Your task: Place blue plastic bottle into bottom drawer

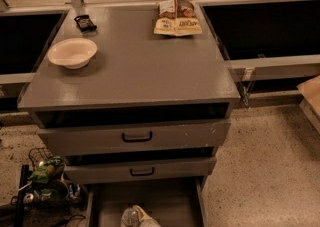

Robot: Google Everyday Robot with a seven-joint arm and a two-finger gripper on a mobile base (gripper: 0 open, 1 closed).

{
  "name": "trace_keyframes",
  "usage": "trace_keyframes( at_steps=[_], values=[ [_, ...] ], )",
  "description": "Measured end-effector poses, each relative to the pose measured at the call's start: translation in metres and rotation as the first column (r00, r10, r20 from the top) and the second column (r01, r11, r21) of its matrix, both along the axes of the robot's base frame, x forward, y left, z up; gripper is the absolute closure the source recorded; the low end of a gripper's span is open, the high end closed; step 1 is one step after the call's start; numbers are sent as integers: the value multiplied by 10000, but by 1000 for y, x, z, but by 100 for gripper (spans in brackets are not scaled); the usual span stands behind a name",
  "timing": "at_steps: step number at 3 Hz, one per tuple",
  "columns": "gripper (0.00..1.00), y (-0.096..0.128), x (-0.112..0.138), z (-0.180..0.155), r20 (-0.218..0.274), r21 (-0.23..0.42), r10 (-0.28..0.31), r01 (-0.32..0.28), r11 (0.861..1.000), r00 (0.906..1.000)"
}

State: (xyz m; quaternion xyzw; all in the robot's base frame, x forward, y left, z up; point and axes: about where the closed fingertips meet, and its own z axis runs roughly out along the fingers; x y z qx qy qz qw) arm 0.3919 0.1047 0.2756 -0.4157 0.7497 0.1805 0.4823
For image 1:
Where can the black wire basket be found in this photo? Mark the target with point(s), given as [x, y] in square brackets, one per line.
[58, 192]

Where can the grey open bottom drawer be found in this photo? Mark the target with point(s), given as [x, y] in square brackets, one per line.
[173, 202]

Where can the small black snack packet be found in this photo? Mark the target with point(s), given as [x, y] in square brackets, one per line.
[84, 23]

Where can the brown and yellow snack bag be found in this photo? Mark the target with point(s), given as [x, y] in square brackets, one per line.
[177, 18]

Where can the clear plastic water bottle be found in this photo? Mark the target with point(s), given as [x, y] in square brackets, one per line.
[129, 218]

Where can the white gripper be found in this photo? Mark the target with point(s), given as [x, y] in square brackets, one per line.
[144, 217]

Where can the grey middle drawer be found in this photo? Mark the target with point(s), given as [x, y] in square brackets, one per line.
[143, 170]

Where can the grey drawer cabinet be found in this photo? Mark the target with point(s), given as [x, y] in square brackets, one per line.
[136, 77]

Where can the white bowl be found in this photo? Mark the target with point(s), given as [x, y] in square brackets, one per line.
[72, 53]

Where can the green chip bag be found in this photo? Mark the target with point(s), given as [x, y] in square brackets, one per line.
[52, 168]

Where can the cardboard box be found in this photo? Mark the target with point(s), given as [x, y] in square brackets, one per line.
[310, 90]

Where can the grey top drawer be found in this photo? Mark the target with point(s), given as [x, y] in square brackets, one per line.
[92, 140]

